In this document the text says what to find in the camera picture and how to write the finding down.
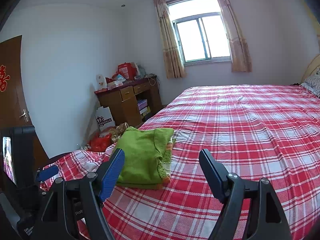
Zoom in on right beige curtain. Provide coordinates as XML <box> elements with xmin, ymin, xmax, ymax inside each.
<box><xmin>217</xmin><ymin>0</ymin><xmax>252</xmax><ymax>73</ymax></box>

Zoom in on window with metal frame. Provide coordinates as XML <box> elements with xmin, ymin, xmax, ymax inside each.
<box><xmin>168</xmin><ymin>0</ymin><xmax>231</xmax><ymax>65</ymax></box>

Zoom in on red plaid bed sheet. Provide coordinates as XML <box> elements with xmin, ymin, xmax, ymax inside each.
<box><xmin>39</xmin><ymin>84</ymin><xmax>320</xmax><ymax>240</ymax></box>

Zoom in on white paper shopping bag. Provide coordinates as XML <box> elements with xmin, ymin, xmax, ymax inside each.
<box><xmin>95</xmin><ymin>106</ymin><xmax>116</xmax><ymax>132</ymax></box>

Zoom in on brown wooden door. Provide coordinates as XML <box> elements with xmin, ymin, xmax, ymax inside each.
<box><xmin>0</xmin><ymin>35</ymin><xmax>48</xmax><ymax>165</ymax></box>

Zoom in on white card box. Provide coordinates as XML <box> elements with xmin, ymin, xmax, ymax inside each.
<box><xmin>96</xmin><ymin>74</ymin><xmax>107</xmax><ymax>90</ymax></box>

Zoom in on left beige curtain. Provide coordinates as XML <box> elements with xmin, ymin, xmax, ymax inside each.
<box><xmin>153</xmin><ymin>0</ymin><xmax>186</xmax><ymax>79</ymax></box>

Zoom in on beige curtain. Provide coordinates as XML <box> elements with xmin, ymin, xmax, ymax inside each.
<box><xmin>153</xmin><ymin>0</ymin><xmax>186</xmax><ymax>79</ymax></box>
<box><xmin>217</xmin><ymin>0</ymin><xmax>252</xmax><ymax>73</ymax></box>

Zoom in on red plastic bag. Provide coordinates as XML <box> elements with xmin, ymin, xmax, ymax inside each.
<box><xmin>89</xmin><ymin>133</ymin><xmax>112</xmax><ymax>152</ymax></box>

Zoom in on green orange striped knit sweater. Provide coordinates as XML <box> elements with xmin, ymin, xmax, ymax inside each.
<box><xmin>115</xmin><ymin>127</ymin><xmax>175</xmax><ymax>190</ymax></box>

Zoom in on brown wooden desk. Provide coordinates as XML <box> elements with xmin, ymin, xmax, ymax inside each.
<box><xmin>95</xmin><ymin>74</ymin><xmax>163</xmax><ymax>127</ymax></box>

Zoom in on red gift box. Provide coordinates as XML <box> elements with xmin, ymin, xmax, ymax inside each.
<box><xmin>118</xmin><ymin>62</ymin><xmax>137</xmax><ymax>81</ymax></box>

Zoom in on red paper door decoration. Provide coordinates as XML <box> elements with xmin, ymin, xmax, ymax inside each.
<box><xmin>0</xmin><ymin>65</ymin><xmax>10</xmax><ymax>92</ymax></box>

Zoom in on grey striped pillow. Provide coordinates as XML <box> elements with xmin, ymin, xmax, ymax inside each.
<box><xmin>300</xmin><ymin>68</ymin><xmax>320</xmax><ymax>98</ymax></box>

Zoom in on cream wooden headboard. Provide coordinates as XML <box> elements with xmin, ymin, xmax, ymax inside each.
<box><xmin>300</xmin><ymin>54</ymin><xmax>320</xmax><ymax>83</ymax></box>

